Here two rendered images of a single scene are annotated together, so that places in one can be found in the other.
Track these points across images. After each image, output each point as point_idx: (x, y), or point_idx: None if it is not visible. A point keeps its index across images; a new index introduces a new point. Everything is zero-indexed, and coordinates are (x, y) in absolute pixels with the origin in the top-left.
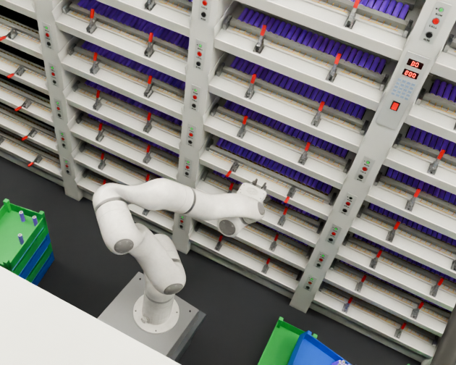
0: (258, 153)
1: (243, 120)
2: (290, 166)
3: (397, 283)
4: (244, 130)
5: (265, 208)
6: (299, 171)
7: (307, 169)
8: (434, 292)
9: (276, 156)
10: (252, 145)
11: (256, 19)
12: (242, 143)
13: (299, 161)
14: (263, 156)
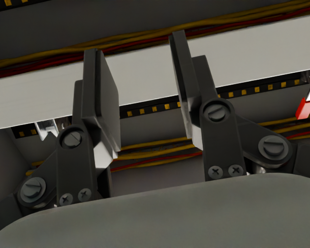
0: (223, 42)
1: None
2: (65, 81)
3: None
4: (306, 81)
5: None
6: (18, 79)
7: (2, 124)
8: None
9: (143, 91)
10: (259, 76)
11: None
12: None
13: (56, 132)
14: (195, 42)
